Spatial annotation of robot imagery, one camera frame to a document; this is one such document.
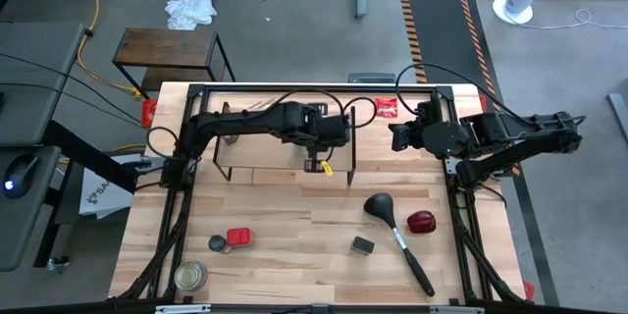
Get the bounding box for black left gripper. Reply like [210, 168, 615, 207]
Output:
[303, 115, 352, 174]

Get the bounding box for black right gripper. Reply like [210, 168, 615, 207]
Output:
[391, 120, 472, 159]

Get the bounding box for green rectangular spice tin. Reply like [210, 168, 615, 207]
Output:
[349, 235, 376, 257]

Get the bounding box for round black-lidded spice jar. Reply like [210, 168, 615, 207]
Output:
[207, 234, 233, 256]

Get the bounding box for red snack packet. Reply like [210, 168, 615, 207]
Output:
[374, 97, 399, 120]

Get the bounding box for black plastic ladle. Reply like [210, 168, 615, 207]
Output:
[362, 191, 437, 298]

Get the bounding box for dark red bell pepper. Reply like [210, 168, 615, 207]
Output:
[406, 210, 438, 235]

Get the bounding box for black mat with striped edges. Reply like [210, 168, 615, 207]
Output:
[399, 0, 522, 179]

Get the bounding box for silver tin can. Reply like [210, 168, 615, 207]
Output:
[173, 260, 210, 292]

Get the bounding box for brown wooden side table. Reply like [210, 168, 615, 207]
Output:
[111, 26, 237, 100]

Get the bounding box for white crumpled cloth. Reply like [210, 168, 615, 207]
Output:
[164, 0, 219, 32]

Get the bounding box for white paper bag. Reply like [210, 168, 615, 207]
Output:
[78, 154, 138, 221]

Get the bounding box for grey metal bar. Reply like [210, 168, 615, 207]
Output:
[606, 92, 628, 146]

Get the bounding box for black diagonal bar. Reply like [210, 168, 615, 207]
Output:
[41, 119, 141, 195]

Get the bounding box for small metal caster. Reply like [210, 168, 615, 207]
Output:
[45, 253, 71, 275]

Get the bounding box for grey desk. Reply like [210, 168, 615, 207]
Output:
[0, 21, 87, 273]

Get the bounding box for black computer mouse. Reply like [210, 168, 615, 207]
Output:
[1, 152, 41, 201]

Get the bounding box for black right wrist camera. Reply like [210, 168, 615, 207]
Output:
[415, 100, 444, 127]

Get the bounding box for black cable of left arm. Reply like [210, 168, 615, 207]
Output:
[272, 87, 379, 131]

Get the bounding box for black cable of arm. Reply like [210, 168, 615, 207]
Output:
[272, 87, 379, 131]
[393, 62, 534, 124]

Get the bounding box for wooden shelf with black frame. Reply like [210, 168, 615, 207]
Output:
[211, 101, 358, 187]

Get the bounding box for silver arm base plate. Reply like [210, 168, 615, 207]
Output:
[444, 157, 465, 176]

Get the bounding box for grey metal bracket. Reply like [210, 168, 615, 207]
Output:
[347, 72, 398, 85]

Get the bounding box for black aluminium table frame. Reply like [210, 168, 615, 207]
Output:
[111, 82, 536, 305]

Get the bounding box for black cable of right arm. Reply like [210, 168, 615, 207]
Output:
[393, 62, 534, 124]

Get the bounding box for silver metal bracket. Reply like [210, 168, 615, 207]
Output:
[154, 303, 213, 314]
[429, 305, 487, 314]

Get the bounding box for white fan cable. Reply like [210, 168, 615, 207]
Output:
[504, 8, 628, 31]

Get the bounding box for yellow cable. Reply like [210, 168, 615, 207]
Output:
[74, 0, 148, 154]

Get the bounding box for thin black cable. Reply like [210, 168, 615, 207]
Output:
[0, 51, 144, 126]
[0, 81, 133, 122]

